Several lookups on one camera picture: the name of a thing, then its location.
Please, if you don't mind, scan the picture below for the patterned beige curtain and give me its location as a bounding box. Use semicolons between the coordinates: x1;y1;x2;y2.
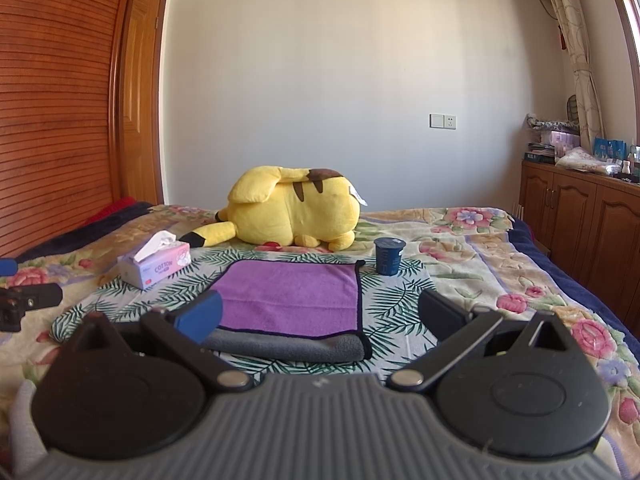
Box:
550;0;604;153

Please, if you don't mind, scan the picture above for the wooden slatted wardrobe door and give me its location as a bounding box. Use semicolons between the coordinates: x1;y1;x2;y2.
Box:
1;0;131;257

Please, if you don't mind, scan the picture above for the wooden room door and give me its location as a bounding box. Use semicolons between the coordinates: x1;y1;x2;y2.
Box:
119;0;166;205

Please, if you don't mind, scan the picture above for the floral bed blanket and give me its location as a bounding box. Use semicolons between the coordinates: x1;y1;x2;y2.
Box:
1;206;639;479

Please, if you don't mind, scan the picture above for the clutter pile on cabinet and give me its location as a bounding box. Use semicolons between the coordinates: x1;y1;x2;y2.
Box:
524;94;639;184

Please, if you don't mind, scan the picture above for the grey towel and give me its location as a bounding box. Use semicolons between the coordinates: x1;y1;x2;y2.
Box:
203;328;372;364

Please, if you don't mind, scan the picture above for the purple towel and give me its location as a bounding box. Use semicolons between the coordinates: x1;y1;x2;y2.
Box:
212;260;363;339

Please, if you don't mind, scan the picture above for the wooden cabinet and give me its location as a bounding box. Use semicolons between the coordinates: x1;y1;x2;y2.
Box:
520;160;640;321

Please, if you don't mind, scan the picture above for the yellow pikachu plush toy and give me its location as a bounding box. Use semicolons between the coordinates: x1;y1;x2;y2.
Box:
180;166;367;252

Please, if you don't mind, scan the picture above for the dark blue cup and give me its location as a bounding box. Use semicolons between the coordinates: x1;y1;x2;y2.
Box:
374;237;406;276

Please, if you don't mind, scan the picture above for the white wall switch socket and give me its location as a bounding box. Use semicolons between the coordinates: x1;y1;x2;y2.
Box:
430;114;457;130

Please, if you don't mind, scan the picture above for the white pink tissue box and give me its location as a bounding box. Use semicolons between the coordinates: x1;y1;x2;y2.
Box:
117;231;192;290

